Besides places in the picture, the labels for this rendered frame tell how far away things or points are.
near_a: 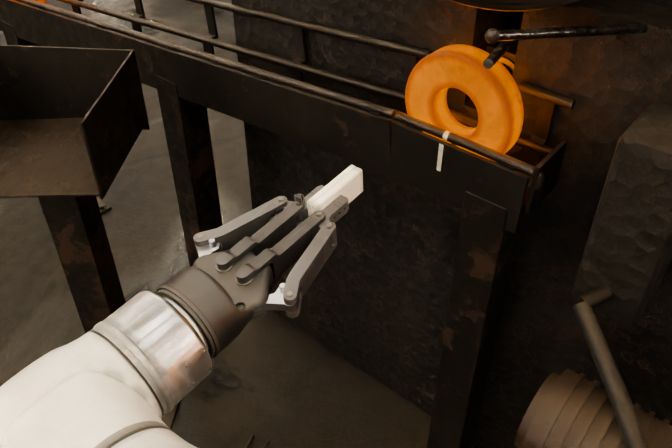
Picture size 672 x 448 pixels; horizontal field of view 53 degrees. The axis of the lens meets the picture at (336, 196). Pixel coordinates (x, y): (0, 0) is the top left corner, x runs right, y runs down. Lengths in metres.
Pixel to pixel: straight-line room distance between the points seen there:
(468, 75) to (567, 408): 0.39
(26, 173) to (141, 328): 0.55
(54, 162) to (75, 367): 0.57
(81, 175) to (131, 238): 0.83
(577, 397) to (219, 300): 0.43
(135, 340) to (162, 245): 1.25
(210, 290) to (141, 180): 1.47
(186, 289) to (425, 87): 0.43
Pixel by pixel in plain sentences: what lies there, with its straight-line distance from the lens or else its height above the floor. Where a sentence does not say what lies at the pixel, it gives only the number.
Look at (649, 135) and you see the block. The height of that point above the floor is 0.80.
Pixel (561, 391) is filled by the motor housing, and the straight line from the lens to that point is 0.82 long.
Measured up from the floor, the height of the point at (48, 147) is 0.60.
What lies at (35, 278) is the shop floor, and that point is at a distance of 1.80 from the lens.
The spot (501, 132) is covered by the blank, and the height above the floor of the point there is 0.74.
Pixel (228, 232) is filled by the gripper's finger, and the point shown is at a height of 0.75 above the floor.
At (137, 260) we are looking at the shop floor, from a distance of 1.76.
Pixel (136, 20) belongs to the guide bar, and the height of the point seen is 0.64.
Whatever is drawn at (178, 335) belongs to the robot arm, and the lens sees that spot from 0.55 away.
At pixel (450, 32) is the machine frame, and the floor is 0.79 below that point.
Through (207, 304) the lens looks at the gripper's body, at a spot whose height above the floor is 0.76.
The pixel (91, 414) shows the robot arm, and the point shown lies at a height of 0.77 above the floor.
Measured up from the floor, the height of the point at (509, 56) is 0.77.
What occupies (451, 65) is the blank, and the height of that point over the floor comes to 0.80.
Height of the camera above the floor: 1.17
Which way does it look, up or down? 38 degrees down
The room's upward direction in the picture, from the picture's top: straight up
